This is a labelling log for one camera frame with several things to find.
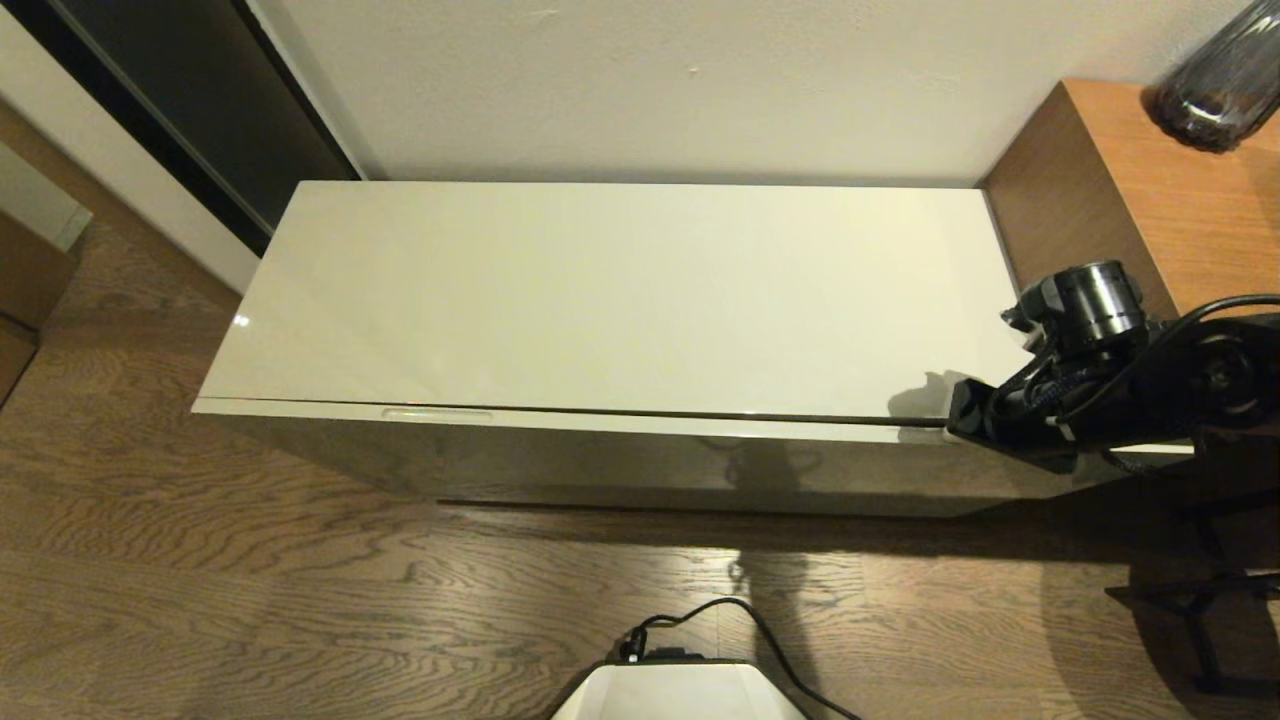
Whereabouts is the black metal stand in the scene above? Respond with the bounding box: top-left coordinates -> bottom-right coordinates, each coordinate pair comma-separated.
1103,490 -> 1280,696

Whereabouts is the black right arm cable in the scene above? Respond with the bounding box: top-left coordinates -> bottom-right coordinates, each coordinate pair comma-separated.
1050,292 -> 1280,477

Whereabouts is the dark door panel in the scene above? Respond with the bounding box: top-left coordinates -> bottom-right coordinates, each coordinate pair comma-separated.
10,0 -> 363,256

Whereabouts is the dark glass vase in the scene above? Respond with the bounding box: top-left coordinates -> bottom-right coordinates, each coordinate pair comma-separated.
1143,0 -> 1280,153

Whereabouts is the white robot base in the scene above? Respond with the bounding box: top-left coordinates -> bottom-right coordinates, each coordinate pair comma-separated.
548,662 -> 813,720

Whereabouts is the brown wooden side cabinet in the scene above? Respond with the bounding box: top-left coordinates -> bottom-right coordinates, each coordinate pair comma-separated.
978,78 -> 1280,331

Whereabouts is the beige glossy cabinet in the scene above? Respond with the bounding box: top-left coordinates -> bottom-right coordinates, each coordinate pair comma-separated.
198,180 -> 1041,419

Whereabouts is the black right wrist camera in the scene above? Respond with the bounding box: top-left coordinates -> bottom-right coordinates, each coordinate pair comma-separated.
1002,260 -> 1151,353

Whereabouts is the light wooden furniture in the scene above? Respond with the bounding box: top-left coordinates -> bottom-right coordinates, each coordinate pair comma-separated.
0,205 -> 83,409

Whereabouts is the black base cable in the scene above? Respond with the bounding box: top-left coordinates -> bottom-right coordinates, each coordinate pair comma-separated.
620,597 -> 865,720

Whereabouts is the white door frame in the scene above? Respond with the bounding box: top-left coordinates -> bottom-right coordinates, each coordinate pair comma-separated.
0,0 -> 264,293

